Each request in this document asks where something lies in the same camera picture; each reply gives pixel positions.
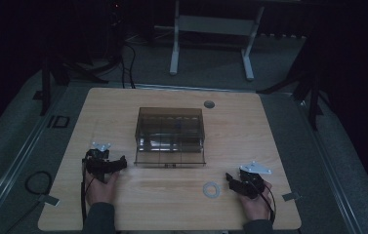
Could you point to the grey tape strip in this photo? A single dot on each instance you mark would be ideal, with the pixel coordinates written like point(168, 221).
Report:
point(49, 200)
point(291, 196)

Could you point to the person's right hand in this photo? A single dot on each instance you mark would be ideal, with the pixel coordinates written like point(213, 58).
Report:
point(256, 206)

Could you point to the smoky clear plastic drawer cabinet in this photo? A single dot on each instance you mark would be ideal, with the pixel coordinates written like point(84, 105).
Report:
point(170, 128)

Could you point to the grey round table grommet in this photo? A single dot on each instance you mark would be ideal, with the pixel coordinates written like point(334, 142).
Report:
point(209, 104)

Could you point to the white metal table frame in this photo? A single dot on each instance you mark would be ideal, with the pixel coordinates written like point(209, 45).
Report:
point(215, 26)

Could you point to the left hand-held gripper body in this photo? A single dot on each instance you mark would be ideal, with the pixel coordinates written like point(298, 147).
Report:
point(97, 161)

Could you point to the black rectangular floor bracket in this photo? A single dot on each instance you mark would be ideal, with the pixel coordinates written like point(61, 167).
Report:
point(59, 121)

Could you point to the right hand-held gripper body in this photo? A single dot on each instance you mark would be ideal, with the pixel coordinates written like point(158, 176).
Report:
point(253, 180)

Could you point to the white tape roll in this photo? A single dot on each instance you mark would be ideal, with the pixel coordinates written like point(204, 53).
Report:
point(211, 194)

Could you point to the black metal stand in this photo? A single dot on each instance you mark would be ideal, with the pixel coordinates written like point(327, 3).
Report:
point(313, 97)
point(45, 84)

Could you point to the person's left hand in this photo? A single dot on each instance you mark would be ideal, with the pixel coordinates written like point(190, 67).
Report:
point(102, 190)

